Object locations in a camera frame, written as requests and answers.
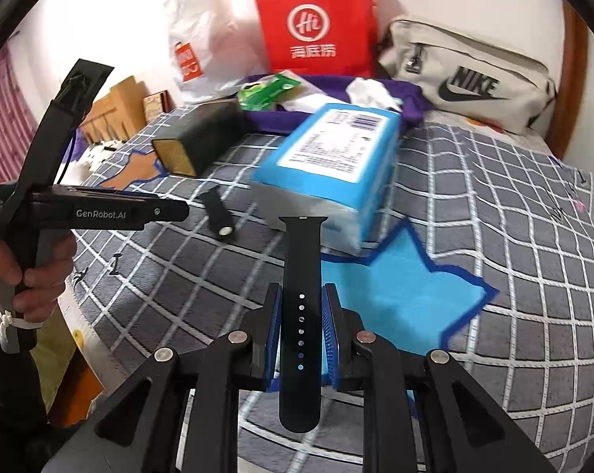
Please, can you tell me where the wooden headboard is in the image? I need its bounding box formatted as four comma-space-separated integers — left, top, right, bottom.
80, 76, 148, 144

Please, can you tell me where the white Miniso plastic bag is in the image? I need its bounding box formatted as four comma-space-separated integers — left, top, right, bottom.
169, 0, 267, 104

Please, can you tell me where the blue tissue pack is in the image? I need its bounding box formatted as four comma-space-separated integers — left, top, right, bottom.
250, 104, 402, 254

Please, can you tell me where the green sachet pack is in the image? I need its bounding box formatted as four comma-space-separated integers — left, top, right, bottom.
237, 74, 301, 111

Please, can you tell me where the blue star cardboard mat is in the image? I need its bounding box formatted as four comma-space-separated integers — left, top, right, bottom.
321, 219, 498, 356

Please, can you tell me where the black watch strap long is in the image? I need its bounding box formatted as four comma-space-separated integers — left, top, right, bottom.
279, 217, 325, 434

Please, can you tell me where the grey Nike bag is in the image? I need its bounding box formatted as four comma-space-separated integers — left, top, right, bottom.
378, 16, 557, 134

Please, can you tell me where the dark green tea tin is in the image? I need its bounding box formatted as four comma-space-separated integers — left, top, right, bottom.
151, 99, 244, 177

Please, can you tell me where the brown star cardboard mat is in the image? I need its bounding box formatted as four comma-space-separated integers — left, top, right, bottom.
99, 151, 168, 190

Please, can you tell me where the red Haidilao paper bag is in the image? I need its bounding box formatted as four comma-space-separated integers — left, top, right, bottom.
255, 0, 377, 78

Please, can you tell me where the grey checkered bed sheet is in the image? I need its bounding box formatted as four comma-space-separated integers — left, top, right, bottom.
61, 112, 594, 472

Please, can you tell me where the person left hand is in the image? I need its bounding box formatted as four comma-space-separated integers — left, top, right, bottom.
0, 234, 76, 324

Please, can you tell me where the purple towel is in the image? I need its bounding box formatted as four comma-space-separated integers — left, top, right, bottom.
243, 75, 432, 136

